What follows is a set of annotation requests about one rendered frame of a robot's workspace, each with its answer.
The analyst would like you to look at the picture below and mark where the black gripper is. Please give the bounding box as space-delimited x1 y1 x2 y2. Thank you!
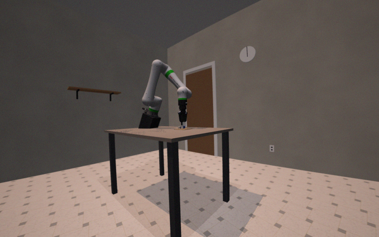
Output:
178 106 187 128

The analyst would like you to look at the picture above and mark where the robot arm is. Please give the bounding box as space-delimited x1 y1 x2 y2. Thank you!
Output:
142 60 192 118

